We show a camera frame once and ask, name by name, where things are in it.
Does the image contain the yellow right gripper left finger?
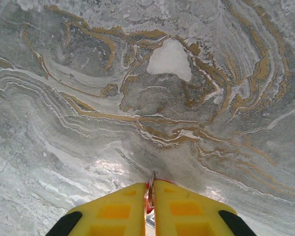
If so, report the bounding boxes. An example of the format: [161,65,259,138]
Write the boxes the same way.
[46,181,147,236]

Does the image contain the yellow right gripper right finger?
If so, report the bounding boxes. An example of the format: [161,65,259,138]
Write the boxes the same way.
[154,180,258,236]

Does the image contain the key with red cover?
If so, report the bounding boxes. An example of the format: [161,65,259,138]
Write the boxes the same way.
[144,171,158,228]

